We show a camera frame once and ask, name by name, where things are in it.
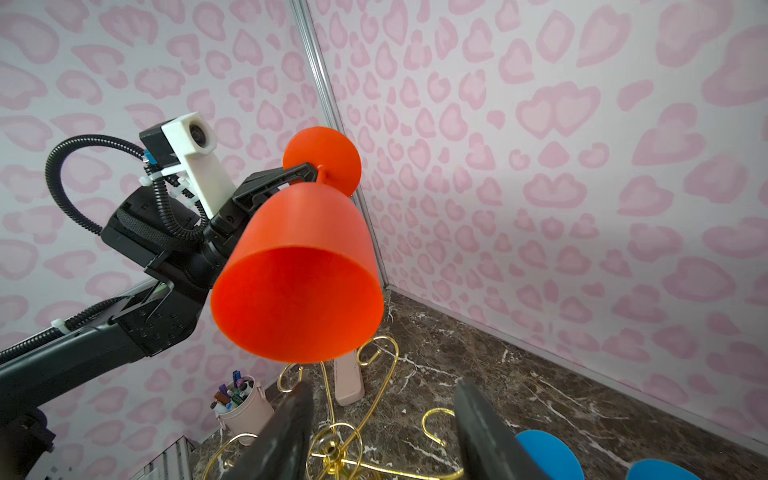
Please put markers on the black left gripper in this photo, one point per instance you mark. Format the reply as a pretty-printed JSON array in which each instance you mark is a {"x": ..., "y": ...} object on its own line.
[{"x": 224, "y": 230}]

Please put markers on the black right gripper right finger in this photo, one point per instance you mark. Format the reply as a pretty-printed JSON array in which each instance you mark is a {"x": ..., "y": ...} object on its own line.
[{"x": 488, "y": 448}]

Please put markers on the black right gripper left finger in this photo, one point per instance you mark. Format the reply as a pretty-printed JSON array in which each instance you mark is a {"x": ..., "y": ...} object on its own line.
[{"x": 280, "y": 451}]

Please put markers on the blue wine glass front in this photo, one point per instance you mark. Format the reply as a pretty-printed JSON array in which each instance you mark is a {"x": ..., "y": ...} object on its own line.
[{"x": 555, "y": 458}]

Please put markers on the blue wine glass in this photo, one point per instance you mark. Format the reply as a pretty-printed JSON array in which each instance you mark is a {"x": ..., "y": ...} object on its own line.
[
  {"x": 555, "y": 458},
  {"x": 655, "y": 469}
]

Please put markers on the red wine glass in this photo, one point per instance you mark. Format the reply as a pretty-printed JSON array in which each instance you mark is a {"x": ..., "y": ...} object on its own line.
[{"x": 302, "y": 283}]

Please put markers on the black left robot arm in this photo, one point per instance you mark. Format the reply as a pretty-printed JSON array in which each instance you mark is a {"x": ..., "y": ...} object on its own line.
[{"x": 126, "y": 328}]

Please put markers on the pink pen cup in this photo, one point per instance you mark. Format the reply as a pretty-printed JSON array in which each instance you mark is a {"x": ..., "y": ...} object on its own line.
[{"x": 241, "y": 407}]

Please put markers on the pink rectangular case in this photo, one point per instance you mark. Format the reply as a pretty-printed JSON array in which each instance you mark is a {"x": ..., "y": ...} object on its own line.
[{"x": 348, "y": 382}]

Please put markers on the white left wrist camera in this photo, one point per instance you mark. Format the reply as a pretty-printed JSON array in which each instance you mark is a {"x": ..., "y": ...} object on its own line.
[{"x": 186, "y": 146}]

